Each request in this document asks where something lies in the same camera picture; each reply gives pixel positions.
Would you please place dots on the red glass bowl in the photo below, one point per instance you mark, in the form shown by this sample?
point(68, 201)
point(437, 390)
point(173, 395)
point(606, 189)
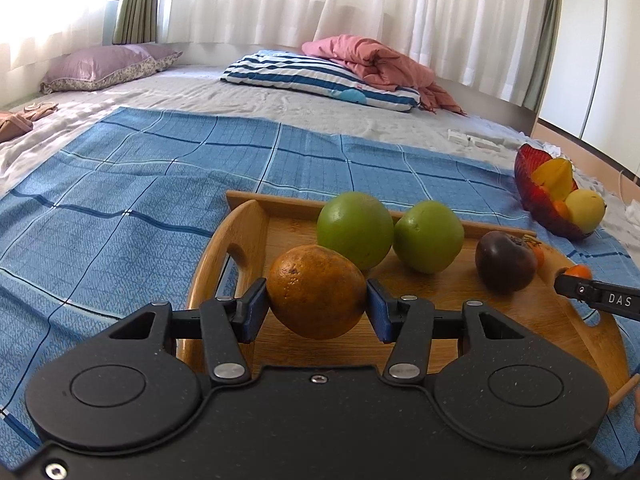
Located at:
point(525, 180)

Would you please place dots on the blue plaid blanket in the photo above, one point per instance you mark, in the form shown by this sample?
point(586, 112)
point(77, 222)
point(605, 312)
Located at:
point(125, 200)

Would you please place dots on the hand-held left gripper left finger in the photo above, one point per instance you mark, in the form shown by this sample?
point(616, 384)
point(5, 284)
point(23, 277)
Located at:
point(255, 310)

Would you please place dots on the dark purple fruit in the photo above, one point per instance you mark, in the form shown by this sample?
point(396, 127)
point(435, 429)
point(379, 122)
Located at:
point(505, 265)

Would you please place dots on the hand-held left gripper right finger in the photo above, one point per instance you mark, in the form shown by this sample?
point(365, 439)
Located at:
point(378, 312)

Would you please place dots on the white power strip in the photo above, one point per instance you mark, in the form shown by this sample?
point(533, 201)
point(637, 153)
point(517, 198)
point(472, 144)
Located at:
point(480, 140)

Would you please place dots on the green orange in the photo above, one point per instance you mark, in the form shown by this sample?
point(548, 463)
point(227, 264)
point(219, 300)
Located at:
point(355, 230)

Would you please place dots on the wooden tray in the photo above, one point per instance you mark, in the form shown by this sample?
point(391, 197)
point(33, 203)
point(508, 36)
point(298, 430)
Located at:
point(450, 305)

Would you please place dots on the yellow starfruit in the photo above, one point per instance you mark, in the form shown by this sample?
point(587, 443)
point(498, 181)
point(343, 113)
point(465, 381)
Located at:
point(552, 177)

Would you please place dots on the bed with light sheet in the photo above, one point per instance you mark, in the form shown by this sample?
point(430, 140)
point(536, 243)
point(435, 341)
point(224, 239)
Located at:
point(200, 95)

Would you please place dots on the small tangerine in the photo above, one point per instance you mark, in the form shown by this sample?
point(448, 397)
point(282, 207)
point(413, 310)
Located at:
point(539, 256)
point(579, 271)

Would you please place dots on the green curtain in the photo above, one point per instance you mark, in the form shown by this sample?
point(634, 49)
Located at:
point(545, 35)
point(135, 0)

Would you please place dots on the yellow pear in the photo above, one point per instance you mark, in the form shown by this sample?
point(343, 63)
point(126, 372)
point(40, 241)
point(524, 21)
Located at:
point(585, 210)

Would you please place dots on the purple pillow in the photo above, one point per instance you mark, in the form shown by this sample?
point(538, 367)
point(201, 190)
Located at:
point(105, 65)

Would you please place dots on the brown clothing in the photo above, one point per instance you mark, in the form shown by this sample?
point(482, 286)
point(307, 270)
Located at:
point(20, 120)

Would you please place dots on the white wardrobe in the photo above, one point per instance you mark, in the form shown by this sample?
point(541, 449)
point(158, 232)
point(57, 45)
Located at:
point(595, 50)

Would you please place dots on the pink quilt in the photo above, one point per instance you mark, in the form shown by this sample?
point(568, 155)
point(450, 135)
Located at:
point(380, 57)

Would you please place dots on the brownish orange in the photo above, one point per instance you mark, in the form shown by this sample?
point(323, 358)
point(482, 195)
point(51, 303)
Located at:
point(315, 292)

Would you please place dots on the small orange fruit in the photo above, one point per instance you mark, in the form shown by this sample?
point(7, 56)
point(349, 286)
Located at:
point(560, 210)

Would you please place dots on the blue striped pillow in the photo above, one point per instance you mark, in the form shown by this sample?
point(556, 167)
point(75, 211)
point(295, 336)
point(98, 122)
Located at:
point(300, 72)

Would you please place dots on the white sheer curtain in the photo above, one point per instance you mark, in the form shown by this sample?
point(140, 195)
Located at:
point(325, 0)

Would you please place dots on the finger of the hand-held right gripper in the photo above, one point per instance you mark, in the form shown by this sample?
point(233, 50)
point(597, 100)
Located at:
point(575, 287)

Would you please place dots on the white crumpled cloth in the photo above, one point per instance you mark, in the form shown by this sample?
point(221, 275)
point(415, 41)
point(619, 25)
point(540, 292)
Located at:
point(590, 180)

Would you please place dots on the green apple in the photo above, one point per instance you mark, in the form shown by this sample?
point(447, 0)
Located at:
point(430, 237)

